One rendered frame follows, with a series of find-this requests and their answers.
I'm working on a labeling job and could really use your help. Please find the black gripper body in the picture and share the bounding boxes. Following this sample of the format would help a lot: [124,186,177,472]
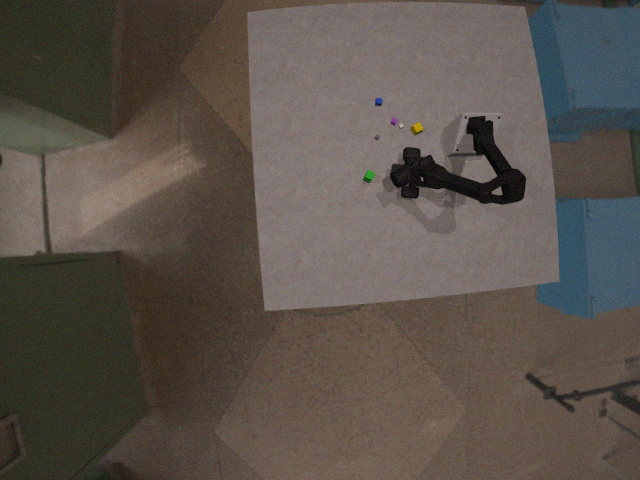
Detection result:
[401,147,421,198]

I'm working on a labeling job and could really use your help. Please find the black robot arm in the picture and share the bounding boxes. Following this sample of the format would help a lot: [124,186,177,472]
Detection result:
[390,116,526,205]

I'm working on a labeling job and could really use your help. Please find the yellow cube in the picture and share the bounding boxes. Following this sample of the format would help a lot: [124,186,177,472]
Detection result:
[410,122,423,135]

